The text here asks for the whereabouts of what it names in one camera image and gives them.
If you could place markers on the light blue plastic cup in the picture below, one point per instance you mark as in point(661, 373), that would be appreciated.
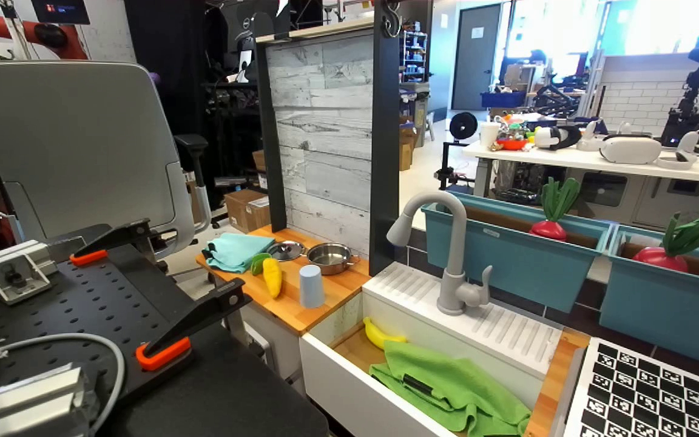
point(310, 286)

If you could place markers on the light blue cloth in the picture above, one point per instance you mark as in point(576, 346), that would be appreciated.
point(234, 251)

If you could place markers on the green cloth in sink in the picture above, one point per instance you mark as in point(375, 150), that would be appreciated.
point(451, 392)

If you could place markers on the small steel pot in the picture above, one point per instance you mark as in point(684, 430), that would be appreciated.
point(331, 257)

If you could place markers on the steel pot lid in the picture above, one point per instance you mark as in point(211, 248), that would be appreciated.
point(287, 251)

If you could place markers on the cardboard box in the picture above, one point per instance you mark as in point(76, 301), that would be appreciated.
point(249, 210)

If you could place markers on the grey wood backsplash panel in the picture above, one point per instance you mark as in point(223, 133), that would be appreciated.
point(318, 128)

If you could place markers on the yellow banana toy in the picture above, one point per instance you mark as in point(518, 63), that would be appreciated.
point(378, 337)

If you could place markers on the grey toy faucet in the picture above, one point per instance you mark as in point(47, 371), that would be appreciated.
point(455, 291)

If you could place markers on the black 3d printer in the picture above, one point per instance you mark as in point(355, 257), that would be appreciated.
point(462, 127)

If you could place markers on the left teal planter box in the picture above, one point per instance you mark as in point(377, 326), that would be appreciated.
point(541, 270)

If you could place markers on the teal planter box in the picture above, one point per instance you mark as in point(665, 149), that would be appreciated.
point(654, 303)
point(541, 270)

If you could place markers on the white toy sink unit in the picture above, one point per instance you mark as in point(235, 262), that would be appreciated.
point(336, 355)

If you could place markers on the left plush radish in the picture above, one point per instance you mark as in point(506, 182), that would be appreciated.
point(556, 200)

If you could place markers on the plush radish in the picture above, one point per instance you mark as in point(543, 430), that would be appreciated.
point(556, 200)
point(678, 237)

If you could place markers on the black orange clamp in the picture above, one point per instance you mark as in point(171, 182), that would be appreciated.
point(130, 233)
point(176, 339)

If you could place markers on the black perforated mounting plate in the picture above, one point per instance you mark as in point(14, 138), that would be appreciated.
point(93, 315)

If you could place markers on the grey office chair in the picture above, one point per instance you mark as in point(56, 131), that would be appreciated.
point(87, 144)

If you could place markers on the checkerboard calibration board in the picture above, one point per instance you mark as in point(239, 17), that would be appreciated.
point(630, 393)

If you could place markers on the right plush radish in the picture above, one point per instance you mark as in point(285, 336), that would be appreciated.
point(678, 237)

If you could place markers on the right teal planter box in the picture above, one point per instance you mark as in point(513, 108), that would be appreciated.
point(654, 303)

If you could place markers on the white background table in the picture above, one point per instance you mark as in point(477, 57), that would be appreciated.
point(655, 190)

